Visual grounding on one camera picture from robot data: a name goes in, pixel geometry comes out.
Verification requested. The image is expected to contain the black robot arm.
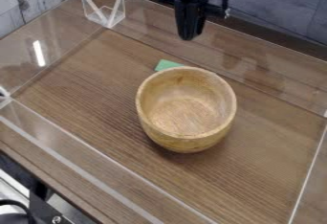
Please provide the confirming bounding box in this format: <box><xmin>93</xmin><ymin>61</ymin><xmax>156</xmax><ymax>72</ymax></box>
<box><xmin>160</xmin><ymin>0</ymin><xmax>230</xmax><ymax>41</ymax></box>

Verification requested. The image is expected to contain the green flat object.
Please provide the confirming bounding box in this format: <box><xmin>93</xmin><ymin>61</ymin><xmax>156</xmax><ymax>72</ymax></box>
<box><xmin>155</xmin><ymin>59</ymin><xmax>183</xmax><ymax>72</ymax></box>

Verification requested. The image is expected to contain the black metal mount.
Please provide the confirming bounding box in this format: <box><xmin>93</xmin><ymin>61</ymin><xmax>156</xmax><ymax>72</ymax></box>
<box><xmin>29</xmin><ymin>192</ymin><xmax>73</xmax><ymax>224</ymax></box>

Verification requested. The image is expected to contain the clear acrylic corner bracket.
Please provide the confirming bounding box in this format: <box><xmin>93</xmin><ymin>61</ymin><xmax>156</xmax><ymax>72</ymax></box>
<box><xmin>81</xmin><ymin>0</ymin><xmax>125</xmax><ymax>29</ymax></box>

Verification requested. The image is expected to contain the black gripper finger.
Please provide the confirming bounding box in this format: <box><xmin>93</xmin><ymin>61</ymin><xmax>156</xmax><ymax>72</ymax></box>
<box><xmin>174</xmin><ymin>0</ymin><xmax>194</xmax><ymax>40</ymax></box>
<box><xmin>192</xmin><ymin>0</ymin><xmax>208</xmax><ymax>37</ymax></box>

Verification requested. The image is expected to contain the clear acrylic tray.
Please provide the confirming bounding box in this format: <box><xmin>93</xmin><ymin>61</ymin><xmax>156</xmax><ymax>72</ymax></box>
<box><xmin>0</xmin><ymin>0</ymin><xmax>327</xmax><ymax>224</ymax></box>

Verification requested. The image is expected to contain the wooden bowl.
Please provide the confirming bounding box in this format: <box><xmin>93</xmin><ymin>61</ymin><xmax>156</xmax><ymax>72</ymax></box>
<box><xmin>135</xmin><ymin>66</ymin><xmax>238</xmax><ymax>153</ymax></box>

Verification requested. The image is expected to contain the black cable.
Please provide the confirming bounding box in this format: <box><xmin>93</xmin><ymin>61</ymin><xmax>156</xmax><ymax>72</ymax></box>
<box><xmin>0</xmin><ymin>198</ymin><xmax>35</xmax><ymax>224</ymax></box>

